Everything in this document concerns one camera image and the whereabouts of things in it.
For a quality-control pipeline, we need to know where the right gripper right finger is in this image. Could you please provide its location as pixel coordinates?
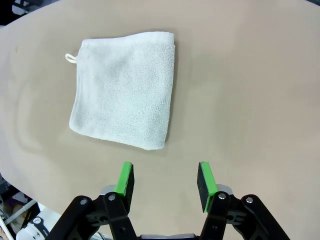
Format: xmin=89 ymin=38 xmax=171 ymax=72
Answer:
xmin=197 ymin=161 xmax=291 ymax=240

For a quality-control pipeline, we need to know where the white terry towel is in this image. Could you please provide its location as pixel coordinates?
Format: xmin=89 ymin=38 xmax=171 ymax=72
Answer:
xmin=64 ymin=31 xmax=176 ymax=152

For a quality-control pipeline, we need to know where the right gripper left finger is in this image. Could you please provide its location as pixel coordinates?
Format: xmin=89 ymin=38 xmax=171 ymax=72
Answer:
xmin=47 ymin=161 xmax=138 ymax=240

